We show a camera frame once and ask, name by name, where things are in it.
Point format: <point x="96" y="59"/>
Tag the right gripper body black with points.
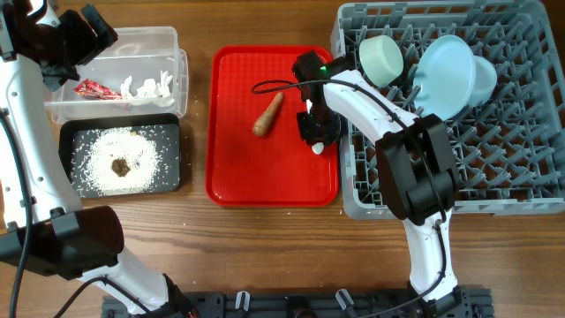
<point x="319" y="124"/>

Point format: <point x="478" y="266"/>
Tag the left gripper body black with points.
<point x="72" y="42"/>

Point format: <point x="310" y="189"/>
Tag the red snack wrapper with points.
<point x="90" y="88"/>

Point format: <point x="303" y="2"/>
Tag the brown carrot piece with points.
<point x="265" y="120"/>

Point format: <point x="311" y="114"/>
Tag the green bowl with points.
<point x="381" y="60"/>

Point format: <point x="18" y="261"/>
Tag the white tissue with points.
<point x="149" y="90"/>

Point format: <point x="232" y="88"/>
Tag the light blue plate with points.
<point x="445" y="77"/>

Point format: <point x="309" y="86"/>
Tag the dark food scrap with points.
<point x="120" y="167"/>

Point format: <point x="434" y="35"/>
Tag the white rice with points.
<point x="119" y="150"/>

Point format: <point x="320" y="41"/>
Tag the light blue bowl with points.
<point x="485" y="82"/>

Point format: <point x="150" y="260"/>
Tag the white plastic spoon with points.
<point x="318" y="148"/>

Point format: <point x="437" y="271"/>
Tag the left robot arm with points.
<point x="49" y="231"/>

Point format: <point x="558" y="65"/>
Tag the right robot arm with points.
<point x="416" y="169"/>

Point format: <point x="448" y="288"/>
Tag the grey dishwasher rack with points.
<point x="510" y="150"/>

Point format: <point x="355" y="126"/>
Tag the red plastic tray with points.
<point x="279" y="169"/>

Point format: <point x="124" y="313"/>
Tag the clear plastic bin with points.
<point x="140" y="55"/>

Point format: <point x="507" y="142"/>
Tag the black tray bin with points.
<point x="167" y="146"/>

